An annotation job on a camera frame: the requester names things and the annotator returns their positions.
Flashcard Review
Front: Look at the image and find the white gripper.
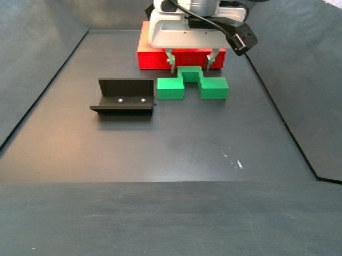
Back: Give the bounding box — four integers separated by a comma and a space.
149, 0, 247, 74

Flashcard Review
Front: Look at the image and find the green zigzag block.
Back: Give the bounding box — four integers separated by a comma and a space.
157, 66, 230, 100

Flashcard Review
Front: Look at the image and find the red base board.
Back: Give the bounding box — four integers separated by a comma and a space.
137, 21, 213, 70

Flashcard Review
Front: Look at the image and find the black angle fixture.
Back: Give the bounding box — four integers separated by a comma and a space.
90, 78, 155, 114

